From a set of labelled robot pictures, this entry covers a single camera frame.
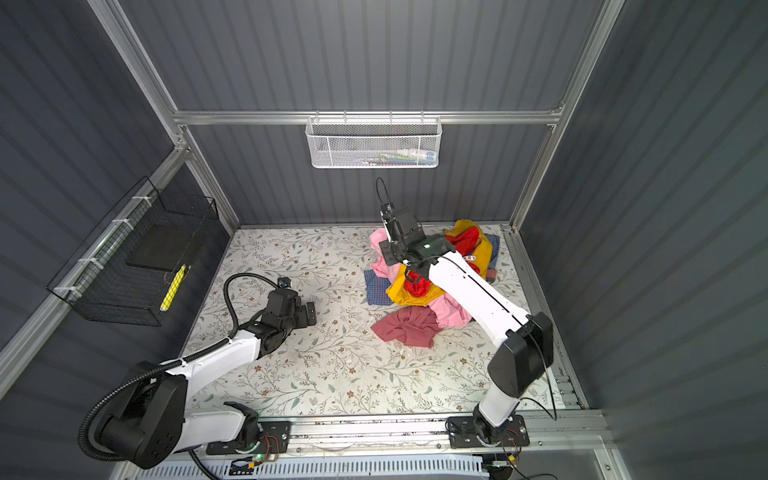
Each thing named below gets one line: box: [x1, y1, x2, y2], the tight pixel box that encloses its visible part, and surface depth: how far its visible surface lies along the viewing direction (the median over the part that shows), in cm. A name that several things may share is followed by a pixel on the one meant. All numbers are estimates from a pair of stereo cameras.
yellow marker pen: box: [160, 264, 187, 312], surface depth 70 cm
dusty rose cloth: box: [370, 306, 442, 348], surface depth 91 cm
